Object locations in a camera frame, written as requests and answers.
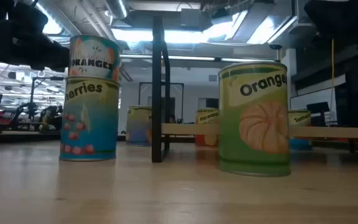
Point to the tomatoes can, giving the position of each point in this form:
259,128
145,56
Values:
300,118

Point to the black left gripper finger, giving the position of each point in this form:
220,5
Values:
57,57

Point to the short mandarin oranges can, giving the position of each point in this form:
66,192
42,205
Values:
93,59

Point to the blue cherries can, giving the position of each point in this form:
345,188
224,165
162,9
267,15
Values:
89,124

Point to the wooden shelf with black frame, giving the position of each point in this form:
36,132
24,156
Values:
157,93

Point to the orange pineapple can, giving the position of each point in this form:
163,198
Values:
207,116

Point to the silver ventilation duct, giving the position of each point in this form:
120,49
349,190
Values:
117,7

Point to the bright ceiling light panel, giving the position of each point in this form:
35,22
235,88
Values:
182,35

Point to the green oranges can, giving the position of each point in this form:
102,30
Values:
253,124

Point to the peaches can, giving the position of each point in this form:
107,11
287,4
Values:
138,127

